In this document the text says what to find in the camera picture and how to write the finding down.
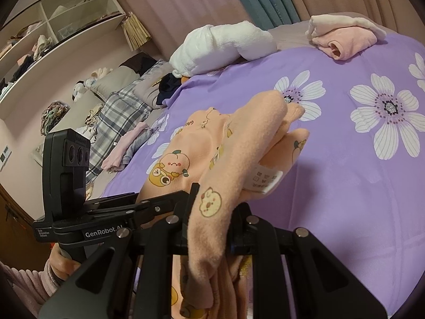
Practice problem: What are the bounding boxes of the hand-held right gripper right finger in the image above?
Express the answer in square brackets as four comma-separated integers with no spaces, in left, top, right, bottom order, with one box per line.
[227,203,388,319]

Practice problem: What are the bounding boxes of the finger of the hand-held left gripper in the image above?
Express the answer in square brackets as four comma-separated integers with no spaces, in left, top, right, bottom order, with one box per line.
[88,191,190,230]
[83,191,141,211]

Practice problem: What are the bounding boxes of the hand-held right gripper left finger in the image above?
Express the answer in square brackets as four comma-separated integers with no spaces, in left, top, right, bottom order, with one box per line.
[38,183,200,319]

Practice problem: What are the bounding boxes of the orange cartoon print pants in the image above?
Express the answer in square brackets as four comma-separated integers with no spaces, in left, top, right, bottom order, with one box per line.
[138,90,311,319]

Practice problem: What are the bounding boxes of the person's left forearm pink sleeve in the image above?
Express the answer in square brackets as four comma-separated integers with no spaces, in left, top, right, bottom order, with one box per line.
[0,260,64,310]

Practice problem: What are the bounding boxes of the pile of shelf clothes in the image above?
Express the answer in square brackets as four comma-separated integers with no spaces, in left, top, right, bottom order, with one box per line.
[0,20,54,98]

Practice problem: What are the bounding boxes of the person's left hand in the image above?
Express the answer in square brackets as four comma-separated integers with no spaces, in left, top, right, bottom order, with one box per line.
[48,246,82,282]

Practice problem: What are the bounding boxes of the grey blue garment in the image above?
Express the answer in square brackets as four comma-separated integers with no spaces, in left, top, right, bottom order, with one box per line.
[120,127,160,169]

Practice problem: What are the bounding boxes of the floral fabric toy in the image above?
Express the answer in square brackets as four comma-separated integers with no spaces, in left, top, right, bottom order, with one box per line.
[84,104,104,137]

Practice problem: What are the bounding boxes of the brown wooden cabinet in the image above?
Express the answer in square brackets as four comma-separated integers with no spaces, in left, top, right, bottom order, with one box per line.
[0,185,44,270]

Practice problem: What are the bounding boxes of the grey plaid cloth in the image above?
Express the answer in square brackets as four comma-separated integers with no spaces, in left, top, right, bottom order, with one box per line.
[87,90,154,174]

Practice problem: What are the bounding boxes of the white plush toy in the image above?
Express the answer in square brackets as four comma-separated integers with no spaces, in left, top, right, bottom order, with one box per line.
[72,82,87,102]

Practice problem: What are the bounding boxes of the purple floral bed sheet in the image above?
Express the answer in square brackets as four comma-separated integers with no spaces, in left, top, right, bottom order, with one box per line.
[101,31,425,319]

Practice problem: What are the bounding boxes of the cream plush toy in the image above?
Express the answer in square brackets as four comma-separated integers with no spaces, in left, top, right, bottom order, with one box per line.
[84,68,112,87]

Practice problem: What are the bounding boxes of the grey pillow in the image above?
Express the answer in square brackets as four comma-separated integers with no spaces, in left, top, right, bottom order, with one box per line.
[90,65,168,107]

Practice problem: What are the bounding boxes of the dark navy cloth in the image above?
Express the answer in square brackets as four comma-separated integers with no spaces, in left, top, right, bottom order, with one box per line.
[156,73,187,107]

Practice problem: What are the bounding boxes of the dark brown cushion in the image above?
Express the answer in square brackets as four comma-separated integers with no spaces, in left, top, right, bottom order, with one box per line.
[120,52,164,78]

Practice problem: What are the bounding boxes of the white shelf unit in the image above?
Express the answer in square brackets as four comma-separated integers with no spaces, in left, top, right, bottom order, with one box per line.
[0,0,129,114]

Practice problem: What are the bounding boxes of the beige ribbed hanging bundle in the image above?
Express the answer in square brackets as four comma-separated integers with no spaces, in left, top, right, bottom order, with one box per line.
[121,12,152,52]

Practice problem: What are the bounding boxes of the white plush blanket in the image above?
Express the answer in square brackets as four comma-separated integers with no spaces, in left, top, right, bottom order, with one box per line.
[169,20,278,75]

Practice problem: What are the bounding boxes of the mauve bed pillow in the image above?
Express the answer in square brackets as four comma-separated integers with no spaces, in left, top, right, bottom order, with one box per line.
[267,20,321,51]

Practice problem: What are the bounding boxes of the pink curtain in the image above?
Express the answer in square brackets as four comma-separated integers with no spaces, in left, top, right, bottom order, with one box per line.
[103,0,425,64]

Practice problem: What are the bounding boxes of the pink folded garment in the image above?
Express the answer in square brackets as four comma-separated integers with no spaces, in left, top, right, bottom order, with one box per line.
[313,27,379,61]

